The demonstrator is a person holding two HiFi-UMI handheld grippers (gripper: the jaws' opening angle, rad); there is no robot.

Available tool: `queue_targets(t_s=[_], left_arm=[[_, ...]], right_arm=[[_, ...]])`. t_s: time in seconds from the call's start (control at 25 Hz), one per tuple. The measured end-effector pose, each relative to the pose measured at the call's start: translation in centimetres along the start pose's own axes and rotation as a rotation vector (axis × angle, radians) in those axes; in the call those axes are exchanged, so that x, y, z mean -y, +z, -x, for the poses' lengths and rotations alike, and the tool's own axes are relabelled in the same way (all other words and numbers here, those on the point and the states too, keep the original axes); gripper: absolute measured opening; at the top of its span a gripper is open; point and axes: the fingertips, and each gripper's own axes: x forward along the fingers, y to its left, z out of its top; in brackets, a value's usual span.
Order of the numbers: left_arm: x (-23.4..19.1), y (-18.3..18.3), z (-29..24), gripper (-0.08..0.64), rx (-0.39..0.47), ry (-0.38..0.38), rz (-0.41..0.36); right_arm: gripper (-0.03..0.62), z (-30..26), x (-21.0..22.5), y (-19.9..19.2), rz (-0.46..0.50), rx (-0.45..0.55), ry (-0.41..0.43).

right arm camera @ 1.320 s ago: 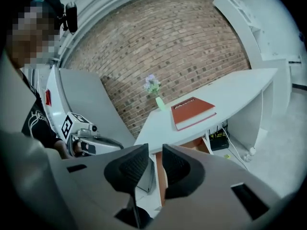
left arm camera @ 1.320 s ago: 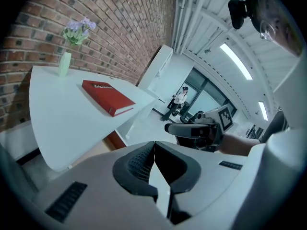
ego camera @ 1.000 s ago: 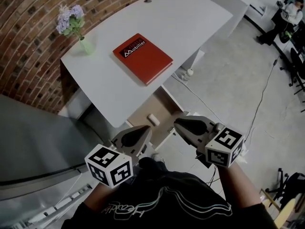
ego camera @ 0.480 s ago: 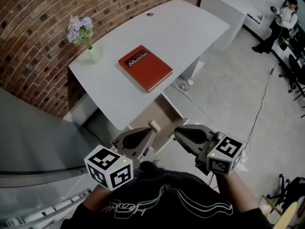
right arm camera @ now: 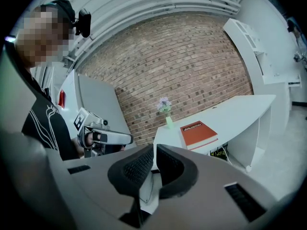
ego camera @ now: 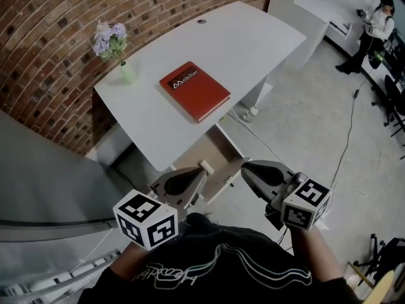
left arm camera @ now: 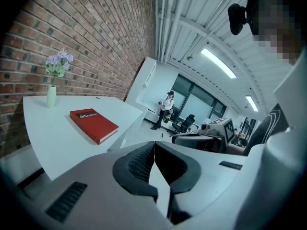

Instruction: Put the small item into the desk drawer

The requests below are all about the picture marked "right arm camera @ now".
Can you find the white desk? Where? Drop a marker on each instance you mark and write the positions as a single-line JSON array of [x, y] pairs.
[[235, 114]]

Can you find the green vase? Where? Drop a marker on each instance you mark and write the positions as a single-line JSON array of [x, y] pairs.
[[169, 123]]

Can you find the white shelf unit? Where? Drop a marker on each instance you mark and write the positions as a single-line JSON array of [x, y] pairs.
[[259, 54]]

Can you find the purple flower bunch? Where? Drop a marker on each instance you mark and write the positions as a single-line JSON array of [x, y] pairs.
[[164, 105]]

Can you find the person's black patterned shirt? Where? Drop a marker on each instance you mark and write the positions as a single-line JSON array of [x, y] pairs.
[[45, 123]]

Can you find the white partition panel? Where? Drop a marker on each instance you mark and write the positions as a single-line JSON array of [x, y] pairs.
[[96, 97]]

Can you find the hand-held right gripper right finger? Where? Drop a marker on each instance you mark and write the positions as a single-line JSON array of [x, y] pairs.
[[178, 171]]

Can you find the person's left forearm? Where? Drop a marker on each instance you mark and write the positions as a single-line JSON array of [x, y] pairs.
[[76, 144]]

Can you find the red book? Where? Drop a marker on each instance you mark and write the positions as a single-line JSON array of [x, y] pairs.
[[197, 133]]

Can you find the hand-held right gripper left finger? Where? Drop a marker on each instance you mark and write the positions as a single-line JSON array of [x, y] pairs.
[[130, 171]]

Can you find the person's head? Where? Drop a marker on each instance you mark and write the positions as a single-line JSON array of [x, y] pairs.
[[40, 32]]

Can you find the person's left hand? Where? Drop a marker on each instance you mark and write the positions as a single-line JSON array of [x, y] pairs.
[[90, 138]]

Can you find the black head-mounted camera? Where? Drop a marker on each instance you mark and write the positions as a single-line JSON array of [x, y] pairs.
[[84, 23]]

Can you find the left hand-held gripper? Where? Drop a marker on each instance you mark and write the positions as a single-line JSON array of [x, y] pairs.
[[115, 136]]

